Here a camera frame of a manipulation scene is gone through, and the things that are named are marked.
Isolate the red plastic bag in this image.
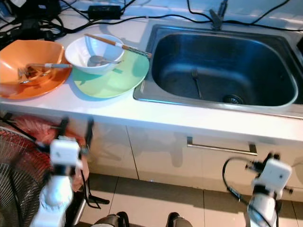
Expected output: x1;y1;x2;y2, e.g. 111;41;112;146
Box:
12;115;90;178

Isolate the wooden handled fork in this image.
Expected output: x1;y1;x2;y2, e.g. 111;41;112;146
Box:
17;63;72;85

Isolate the metal spoon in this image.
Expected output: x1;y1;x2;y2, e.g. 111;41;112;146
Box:
86;55;124;68

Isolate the green plate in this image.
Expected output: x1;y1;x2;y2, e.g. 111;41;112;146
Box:
71;50;150;99

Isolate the wooden chopstick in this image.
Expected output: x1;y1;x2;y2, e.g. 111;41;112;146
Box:
84;33;152;59

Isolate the black power adapter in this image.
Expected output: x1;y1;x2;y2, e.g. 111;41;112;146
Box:
87;5;122;20

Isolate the white ribbed bowl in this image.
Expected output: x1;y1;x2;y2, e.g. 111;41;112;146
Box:
65;34;125;76

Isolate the long black counter cable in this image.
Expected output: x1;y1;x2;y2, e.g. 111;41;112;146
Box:
57;14;303;34

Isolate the white kitchen base cabinet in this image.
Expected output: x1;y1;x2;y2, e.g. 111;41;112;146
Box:
0;111;303;192

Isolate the black power cable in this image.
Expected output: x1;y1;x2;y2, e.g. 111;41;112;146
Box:
251;0;294;24
187;0;214;18

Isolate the black electronic box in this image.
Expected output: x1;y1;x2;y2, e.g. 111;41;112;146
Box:
9;0;62;22

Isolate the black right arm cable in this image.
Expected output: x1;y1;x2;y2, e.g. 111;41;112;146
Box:
223;157;256;206

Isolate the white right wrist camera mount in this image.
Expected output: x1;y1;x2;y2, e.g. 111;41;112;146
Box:
252;158;293;197

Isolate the orange bowl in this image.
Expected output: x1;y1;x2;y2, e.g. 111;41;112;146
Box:
0;40;72;100

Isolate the sink drain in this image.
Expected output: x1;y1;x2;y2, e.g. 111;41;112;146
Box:
223;95;244;105

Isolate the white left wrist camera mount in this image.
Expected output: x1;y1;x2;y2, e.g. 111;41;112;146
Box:
50;136;82;176

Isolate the metal fork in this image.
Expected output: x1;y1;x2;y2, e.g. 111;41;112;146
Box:
191;69;203;100

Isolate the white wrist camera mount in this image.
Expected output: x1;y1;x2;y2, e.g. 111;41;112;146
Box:
252;158;293;197
50;136;82;176

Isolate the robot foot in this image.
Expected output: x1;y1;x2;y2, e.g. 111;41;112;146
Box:
167;213;195;227
94;213;129;227

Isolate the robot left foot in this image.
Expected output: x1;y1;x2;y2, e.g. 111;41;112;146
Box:
94;213;129;227

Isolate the stainless steel sink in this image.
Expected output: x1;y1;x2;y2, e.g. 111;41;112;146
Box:
133;24;303;120

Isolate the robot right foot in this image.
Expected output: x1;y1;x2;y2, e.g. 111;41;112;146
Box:
167;213;195;227

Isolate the metal faucet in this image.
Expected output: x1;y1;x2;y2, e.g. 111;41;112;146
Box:
209;0;229;31

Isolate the metal grille fan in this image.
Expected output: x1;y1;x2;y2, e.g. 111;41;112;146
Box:
0;127;50;227

